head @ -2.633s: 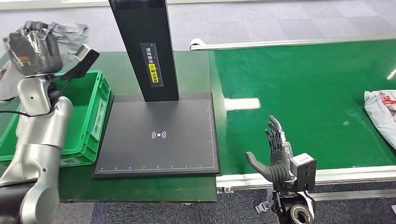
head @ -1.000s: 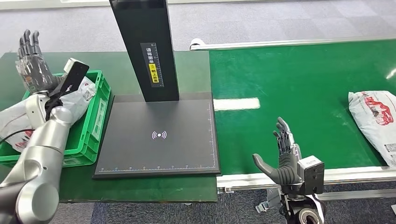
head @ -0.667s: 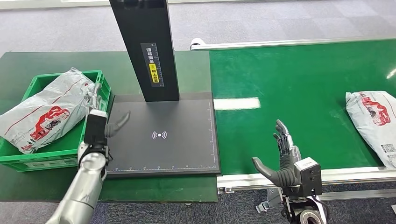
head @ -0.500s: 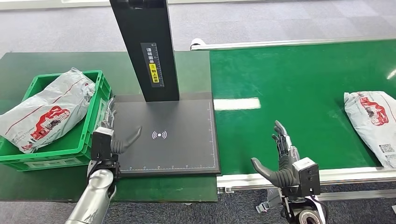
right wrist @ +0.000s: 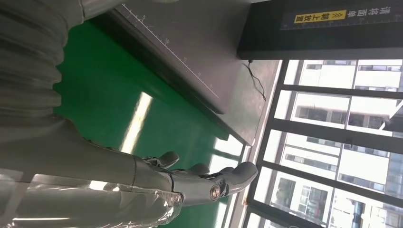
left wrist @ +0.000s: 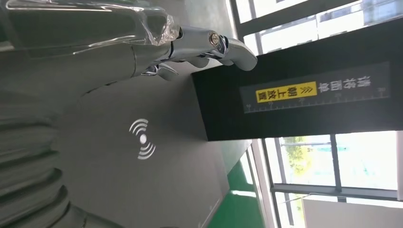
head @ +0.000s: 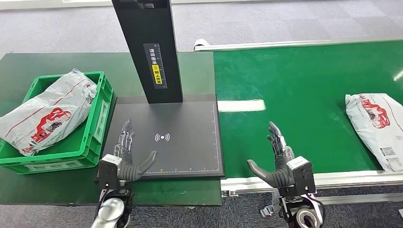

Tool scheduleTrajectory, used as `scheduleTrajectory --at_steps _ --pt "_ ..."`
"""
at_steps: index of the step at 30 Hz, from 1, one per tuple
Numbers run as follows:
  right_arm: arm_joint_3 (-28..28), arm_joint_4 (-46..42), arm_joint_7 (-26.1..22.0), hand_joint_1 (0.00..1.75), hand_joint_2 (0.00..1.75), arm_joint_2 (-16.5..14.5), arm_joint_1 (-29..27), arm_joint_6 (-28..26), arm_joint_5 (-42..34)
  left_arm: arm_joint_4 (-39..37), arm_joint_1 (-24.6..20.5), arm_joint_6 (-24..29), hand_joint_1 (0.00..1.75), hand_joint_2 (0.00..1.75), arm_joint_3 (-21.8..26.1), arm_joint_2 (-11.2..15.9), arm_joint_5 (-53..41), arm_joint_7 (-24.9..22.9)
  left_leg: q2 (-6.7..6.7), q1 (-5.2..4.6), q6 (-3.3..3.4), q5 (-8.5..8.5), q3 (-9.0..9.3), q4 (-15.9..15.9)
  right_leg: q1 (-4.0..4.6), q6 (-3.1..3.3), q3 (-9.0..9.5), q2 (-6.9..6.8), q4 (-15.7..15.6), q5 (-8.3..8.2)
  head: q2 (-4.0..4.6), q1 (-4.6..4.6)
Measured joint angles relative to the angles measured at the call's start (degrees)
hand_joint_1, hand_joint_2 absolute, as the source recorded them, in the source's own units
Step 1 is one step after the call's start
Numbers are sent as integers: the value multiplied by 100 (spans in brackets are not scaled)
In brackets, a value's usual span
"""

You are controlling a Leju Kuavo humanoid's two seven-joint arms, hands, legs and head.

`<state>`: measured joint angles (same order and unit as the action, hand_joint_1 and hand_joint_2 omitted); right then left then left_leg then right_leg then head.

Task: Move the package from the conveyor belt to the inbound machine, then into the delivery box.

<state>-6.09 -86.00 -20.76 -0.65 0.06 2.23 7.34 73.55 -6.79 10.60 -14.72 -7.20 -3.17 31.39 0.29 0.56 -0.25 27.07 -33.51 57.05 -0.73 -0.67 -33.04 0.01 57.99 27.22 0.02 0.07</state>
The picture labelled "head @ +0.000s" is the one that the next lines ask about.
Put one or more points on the green conveyor belt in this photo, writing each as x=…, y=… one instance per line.
x=283, y=78

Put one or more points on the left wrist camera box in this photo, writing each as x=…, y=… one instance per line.
x=108, y=171

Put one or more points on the silver conveyor frame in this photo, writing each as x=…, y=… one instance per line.
x=346, y=178

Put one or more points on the dark green table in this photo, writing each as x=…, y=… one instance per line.
x=19, y=63

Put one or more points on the grey poly mailer package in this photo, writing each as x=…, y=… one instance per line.
x=377, y=132
x=47, y=113

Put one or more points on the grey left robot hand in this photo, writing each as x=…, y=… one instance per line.
x=127, y=171

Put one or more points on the green plastic crate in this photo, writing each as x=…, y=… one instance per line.
x=94, y=132

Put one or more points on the black scanner column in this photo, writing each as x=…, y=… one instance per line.
x=148, y=28

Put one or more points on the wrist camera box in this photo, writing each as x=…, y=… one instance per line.
x=108, y=171
x=302, y=176

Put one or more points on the black scanner base plate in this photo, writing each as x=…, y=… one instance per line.
x=189, y=148

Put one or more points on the ruler label with yellow sticker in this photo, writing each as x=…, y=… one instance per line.
x=156, y=66

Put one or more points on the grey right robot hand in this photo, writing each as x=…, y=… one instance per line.
x=280, y=176

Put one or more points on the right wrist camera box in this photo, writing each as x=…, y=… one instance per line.
x=302, y=176

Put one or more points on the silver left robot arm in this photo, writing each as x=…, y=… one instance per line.
x=108, y=212

